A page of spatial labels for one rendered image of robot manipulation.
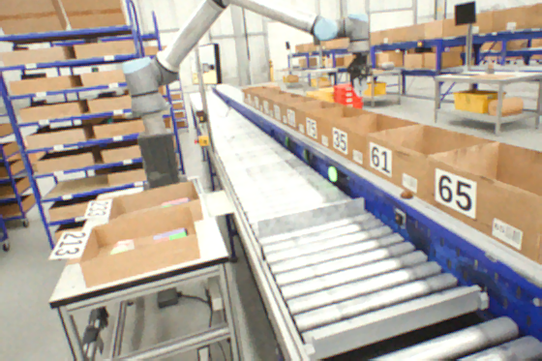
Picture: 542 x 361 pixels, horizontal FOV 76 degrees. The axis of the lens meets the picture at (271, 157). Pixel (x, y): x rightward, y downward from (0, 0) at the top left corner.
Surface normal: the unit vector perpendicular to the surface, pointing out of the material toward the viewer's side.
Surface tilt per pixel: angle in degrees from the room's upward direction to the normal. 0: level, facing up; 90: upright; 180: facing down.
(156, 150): 90
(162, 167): 90
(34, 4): 118
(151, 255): 91
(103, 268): 90
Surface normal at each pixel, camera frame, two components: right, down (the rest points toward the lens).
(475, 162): 0.24, 0.24
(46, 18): 0.27, 0.66
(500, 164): -0.96, 0.18
